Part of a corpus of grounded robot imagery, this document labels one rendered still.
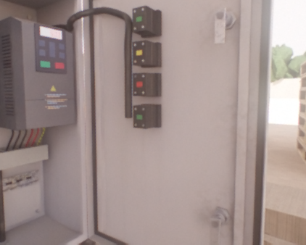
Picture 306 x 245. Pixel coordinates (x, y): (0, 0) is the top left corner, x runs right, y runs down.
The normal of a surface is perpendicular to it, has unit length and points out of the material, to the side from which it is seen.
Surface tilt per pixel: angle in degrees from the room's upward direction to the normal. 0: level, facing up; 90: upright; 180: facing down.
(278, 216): 90
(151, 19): 90
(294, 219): 91
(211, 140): 90
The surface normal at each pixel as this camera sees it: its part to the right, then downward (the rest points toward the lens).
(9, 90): -0.59, 0.07
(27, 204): 0.81, 0.05
